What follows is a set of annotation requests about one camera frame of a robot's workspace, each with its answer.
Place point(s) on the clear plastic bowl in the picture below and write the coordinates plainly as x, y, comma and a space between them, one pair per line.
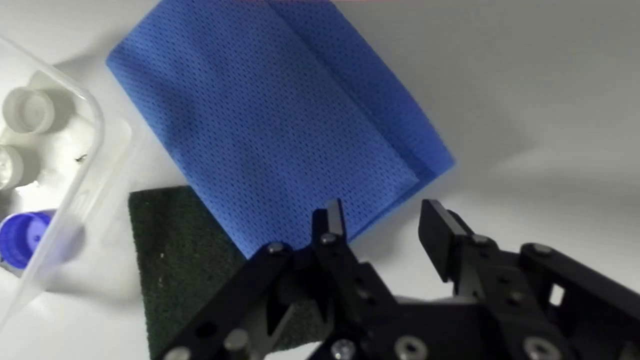
72, 221

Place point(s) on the white bottle cap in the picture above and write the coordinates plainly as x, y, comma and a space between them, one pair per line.
13, 167
30, 111

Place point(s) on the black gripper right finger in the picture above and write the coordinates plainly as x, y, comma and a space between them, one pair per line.
506, 272

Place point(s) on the dark green scouring pad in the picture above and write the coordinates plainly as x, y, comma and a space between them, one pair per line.
186, 266

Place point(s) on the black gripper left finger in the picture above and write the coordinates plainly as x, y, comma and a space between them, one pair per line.
347, 280

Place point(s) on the blue paper towel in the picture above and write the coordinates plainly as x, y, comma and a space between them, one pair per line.
280, 127

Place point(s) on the blue bottle cap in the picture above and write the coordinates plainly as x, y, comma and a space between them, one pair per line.
23, 236

